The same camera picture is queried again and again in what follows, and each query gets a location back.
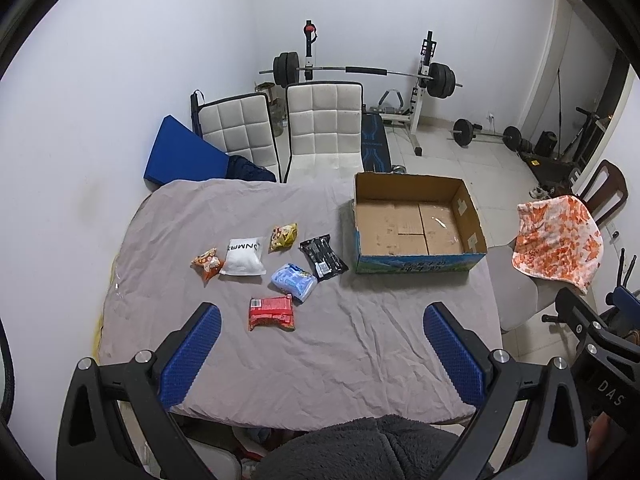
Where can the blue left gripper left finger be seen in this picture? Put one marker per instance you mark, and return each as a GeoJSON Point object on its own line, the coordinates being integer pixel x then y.
{"type": "Point", "coordinates": [182, 354]}

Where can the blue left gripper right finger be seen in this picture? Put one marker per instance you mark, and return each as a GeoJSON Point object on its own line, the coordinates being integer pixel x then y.
{"type": "Point", "coordinates": [461, 352]}

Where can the orange panda snack bag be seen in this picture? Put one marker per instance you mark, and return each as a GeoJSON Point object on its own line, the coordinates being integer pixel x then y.
{"type": "Point", "coordinates": [207, 265]}

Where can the red snack packet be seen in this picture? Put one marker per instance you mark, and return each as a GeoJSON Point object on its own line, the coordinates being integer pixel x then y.
{"type": "Point", "coordinates": [272, 311]}

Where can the white soft pack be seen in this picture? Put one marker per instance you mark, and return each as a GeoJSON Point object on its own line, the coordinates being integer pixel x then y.
{"type": "Point", "coordinates": [244, 257]}

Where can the blue tissue pack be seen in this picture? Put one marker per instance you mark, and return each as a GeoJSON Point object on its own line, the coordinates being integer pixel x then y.
{"type": "Point", "coordinates": [294, 281]}

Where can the yellow chips bag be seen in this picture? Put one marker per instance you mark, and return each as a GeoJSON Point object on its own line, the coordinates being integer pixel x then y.
{"type": "Point", "coordinates": [283, 237]}

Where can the black snack packet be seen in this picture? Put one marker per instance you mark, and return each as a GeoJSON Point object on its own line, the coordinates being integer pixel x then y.
{"type": "Point", "coordinates": [324, 261]}

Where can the grey seat chair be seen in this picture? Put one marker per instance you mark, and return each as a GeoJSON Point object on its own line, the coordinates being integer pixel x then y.
{"type": "Point", "coordinates": [519, 296]}

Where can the dark fleece clothing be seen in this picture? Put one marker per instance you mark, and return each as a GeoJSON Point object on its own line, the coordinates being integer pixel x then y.
{"type": "Point", "coordinates": [388, 447]}

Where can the grey wrinkled table cloth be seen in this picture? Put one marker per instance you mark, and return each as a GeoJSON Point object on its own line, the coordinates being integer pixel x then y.
{"type": "Point", "coordinates": [357, 348]}

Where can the orange white patterned cloth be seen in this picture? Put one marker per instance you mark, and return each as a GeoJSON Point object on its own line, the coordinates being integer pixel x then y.
{"type": "Point", "coordinates": [558, 240]}

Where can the open cardboard box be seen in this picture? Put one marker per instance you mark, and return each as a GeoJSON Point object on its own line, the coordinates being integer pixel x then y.
{"type": "Point", "coordinates": [415, 223]}

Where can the brown wooden chair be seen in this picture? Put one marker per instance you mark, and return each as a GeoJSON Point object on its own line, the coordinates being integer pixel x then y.
{"type": "Point", "coordinates": [605, 193]}

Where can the dark blue garment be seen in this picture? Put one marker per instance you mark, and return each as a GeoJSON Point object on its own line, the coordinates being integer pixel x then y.
{"type": "Point", "coordinates": [241, 168]}

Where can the blue foam mat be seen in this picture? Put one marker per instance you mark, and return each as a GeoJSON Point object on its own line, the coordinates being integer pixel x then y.
{"type": "Point", "coordinates": [179, 154]}

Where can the black blue weight bench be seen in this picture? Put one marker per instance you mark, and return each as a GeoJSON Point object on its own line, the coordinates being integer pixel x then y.
{"type": "Point", "coordinates": [375, 154]}

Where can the floor barbell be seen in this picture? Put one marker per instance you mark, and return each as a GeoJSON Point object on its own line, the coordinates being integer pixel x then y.
{"type": "Point", "coordinates": [465, 132]}

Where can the left white padded chair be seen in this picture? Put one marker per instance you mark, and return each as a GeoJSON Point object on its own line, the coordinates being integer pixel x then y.
{"type": "Point", "coordinates": [238, 125]}

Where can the white padded chair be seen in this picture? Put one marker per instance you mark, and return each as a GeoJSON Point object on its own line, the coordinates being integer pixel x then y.
{"type": "Point", "coordinates": [324, 130]}
{"type": "Point", "coordinates": [238, 125]}

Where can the right white padded chair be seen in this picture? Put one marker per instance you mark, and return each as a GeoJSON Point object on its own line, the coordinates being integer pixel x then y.
{"type": "Point", "coordinates": [324, 130]}

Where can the barbell on rack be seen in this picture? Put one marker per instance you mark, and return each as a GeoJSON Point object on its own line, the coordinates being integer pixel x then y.
{"type": "Point", "coordinates": [440, 81]}

